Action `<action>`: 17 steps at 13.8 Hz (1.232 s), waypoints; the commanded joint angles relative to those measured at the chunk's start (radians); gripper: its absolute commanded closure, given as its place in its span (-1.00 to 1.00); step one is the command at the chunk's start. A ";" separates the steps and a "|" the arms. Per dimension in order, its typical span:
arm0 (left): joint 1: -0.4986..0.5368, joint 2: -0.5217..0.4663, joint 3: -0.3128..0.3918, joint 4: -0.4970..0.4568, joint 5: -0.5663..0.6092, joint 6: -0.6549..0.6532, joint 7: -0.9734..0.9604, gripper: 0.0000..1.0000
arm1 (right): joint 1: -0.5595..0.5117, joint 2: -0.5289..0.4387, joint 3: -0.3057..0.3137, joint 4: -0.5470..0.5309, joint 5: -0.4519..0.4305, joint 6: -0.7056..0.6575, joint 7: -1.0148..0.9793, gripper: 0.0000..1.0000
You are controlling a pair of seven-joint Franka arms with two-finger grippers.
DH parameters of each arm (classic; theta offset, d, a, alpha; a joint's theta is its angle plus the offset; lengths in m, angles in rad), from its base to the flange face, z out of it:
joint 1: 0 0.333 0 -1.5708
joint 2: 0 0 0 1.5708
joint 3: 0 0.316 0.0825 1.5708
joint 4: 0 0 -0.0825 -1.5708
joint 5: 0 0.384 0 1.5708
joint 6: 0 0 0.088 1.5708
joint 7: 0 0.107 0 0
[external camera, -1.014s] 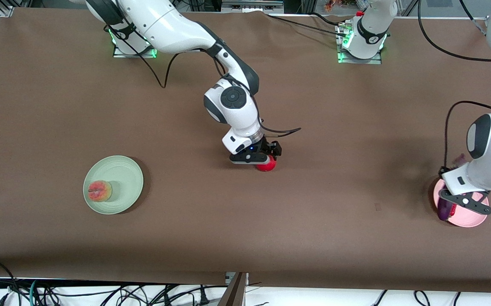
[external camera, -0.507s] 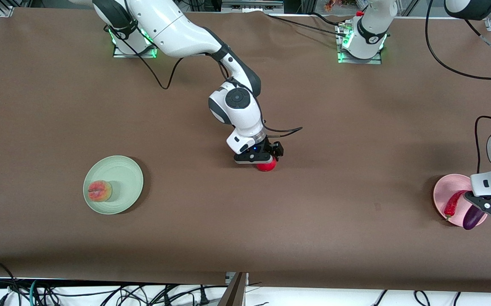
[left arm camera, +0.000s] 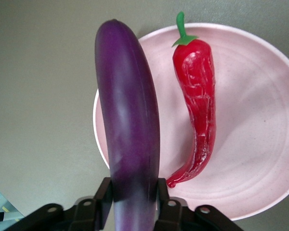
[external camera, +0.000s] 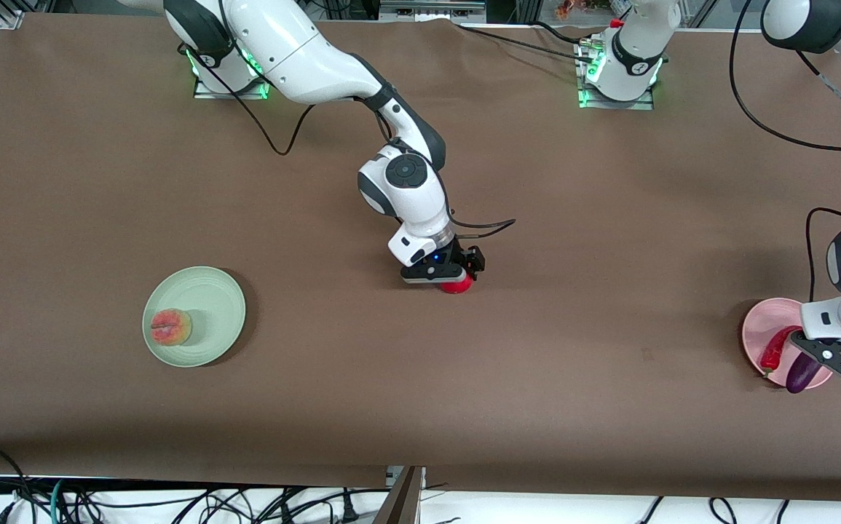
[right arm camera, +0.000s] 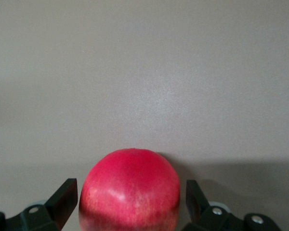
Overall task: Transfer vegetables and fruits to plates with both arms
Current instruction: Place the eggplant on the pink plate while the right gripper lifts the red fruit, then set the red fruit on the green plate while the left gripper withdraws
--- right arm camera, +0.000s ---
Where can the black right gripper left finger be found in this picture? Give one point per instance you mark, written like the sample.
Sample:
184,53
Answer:
60,204

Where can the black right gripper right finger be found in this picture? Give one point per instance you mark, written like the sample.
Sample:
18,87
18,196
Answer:
202,213

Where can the red round fruit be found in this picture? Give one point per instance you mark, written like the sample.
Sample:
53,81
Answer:
130,192

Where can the brown table cloth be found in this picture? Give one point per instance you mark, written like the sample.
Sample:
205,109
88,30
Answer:
144,72

